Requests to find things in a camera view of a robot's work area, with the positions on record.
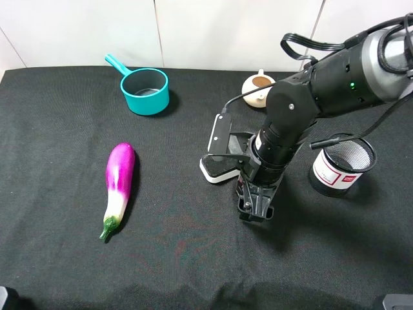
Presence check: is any black white board eraser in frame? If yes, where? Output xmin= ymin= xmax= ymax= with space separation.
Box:
xmin=199 ymin=155 xmax=239 ymax=184

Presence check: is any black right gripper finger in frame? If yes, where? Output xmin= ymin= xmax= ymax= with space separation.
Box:
xmin=238 ymin=200 xmax=254 ymax=222
xmin=258 ymin=205 xmax=274 ymax=222

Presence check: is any small red black tin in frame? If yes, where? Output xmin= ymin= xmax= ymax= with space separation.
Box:
xmin=236 ymin=175 xmax=244 ymax=200

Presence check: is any teal saucepan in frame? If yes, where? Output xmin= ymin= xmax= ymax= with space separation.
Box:
xmin=105 ymin=54 xmax=170 ymax=116

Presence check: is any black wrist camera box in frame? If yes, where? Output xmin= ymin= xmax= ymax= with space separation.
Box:
xmin=207 ymin=112 xmax=254 ymax=162

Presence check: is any dark right robot base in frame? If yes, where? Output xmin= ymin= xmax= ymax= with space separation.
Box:
xmin=382 ymin=294 xmax=413 ymax=310

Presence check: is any purple toy eggplant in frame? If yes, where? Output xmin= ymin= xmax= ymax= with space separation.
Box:
xmin=99 ymin=143 xmax=135 ymax=240

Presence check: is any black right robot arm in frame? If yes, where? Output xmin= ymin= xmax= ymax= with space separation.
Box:
xmin=237 ymin=25 xmax=412 ymax=222

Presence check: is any cream ceramic teapot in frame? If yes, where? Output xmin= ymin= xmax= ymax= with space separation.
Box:
xmin=241 ymin=69 xmax=276 ymax=108

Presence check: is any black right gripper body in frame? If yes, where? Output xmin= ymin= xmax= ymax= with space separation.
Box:
xmin=240 ymin=141 xmax=287 ymax=210

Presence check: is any black mesh pen holder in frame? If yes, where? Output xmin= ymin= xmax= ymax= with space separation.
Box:
xmin=308 ymin=138 xmax=378 ymax=197

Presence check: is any black camera cable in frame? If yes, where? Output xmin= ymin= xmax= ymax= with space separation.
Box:
xmin=222 ymin=12 xmax=413 ymax=151

